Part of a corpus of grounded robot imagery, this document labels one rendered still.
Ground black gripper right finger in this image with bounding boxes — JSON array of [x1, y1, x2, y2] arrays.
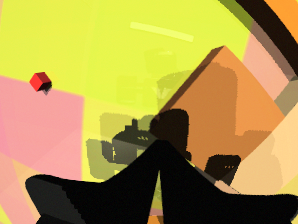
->
[[160, 140, 298, 224]]

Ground orange square block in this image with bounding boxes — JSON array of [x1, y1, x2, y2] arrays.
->
[[149, 45, 286, 181]]

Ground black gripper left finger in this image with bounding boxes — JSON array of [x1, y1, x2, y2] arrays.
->
[[25, 139, 162, 224]]

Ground orange rectangular bar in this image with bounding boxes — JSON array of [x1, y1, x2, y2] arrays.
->
[[148, 216, 164, 224], [237, 0, 298, 77]]

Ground small red block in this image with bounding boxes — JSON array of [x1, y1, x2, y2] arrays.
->
[[29, 72, 51, 92]]

